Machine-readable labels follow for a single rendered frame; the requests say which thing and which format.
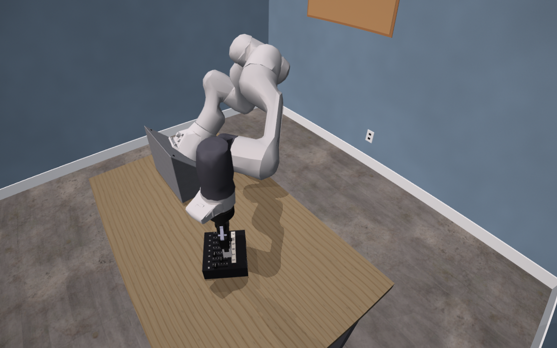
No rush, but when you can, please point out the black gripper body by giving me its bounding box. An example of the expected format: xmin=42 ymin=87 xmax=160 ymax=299
xmin=211 ymin=206 xmax=235 ymax=232

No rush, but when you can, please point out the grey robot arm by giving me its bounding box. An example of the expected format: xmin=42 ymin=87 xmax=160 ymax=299
xmin=169 ymin=34 xmax=290 ymax=224

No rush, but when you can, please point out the black lighting desk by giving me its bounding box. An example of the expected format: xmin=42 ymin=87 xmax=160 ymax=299
xmin=202 ymin=230 xmax=248 ymax=279

